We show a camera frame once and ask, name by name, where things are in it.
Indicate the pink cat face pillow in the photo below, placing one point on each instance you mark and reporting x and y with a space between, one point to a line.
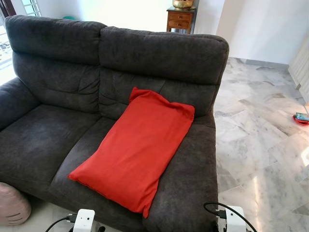
12 205

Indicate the red pillow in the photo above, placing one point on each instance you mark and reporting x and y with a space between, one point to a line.
135 150

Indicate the brown wooden cabinet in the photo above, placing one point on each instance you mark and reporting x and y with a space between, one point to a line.
180 20

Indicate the brass bowl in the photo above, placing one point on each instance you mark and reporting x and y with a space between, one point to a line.
183 4

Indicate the dark grey fabric sofa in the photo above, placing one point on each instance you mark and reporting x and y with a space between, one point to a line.
58 130

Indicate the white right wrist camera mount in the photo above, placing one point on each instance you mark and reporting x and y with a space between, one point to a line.
235 220

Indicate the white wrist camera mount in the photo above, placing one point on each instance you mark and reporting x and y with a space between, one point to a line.
235 220
85 221

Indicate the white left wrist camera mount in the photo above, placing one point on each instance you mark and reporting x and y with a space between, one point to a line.
85 221

